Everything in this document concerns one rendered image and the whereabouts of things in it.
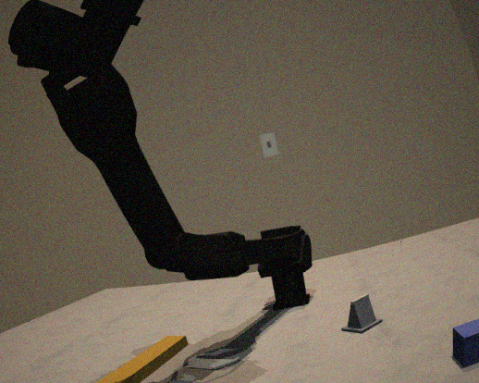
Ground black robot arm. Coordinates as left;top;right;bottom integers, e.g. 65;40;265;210
8;0;313;310

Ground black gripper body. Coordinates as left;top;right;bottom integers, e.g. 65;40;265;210
83;0;144;32

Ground yellow bar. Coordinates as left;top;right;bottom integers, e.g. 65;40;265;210
97;336;189;383

